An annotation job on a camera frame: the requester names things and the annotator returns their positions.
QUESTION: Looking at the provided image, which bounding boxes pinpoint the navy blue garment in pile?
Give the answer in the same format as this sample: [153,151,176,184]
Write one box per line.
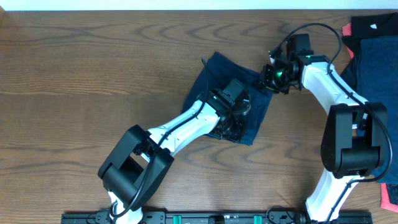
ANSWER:
[357,36,397,185]

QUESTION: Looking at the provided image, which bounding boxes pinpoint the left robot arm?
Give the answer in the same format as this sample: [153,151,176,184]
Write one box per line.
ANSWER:
[98,79,251,223]

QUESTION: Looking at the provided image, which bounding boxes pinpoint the navy blue shorts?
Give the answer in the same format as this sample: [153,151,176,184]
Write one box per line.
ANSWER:
[182,52,272,146]

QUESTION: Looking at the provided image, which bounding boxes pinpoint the black garment with red trim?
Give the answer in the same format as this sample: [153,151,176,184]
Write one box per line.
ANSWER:
[341,12,397,212]

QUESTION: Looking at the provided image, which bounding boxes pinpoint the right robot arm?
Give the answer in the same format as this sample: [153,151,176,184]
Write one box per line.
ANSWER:
[256,34,392,223]

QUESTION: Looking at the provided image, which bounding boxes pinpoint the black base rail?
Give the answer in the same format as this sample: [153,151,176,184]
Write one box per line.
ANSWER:
[60,208,373,224]

